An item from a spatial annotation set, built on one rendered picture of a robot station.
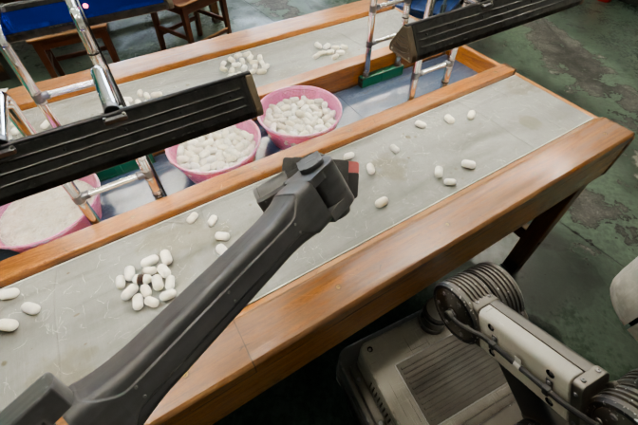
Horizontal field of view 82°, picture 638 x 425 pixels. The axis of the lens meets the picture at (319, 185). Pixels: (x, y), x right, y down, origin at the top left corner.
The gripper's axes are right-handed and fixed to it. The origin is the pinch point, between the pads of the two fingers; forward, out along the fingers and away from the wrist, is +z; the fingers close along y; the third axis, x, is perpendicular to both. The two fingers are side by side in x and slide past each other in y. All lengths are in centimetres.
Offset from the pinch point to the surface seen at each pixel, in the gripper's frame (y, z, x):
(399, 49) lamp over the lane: 15.0, 6.3, 30.3
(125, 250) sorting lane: -43.5, 7.1, -18.2
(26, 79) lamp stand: -67, 2, 18
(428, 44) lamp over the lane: 21.1, 5.2, 31.3
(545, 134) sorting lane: 65, 39, 20
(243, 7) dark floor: -100, 267, 181
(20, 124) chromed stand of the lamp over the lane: -53, -13, 6
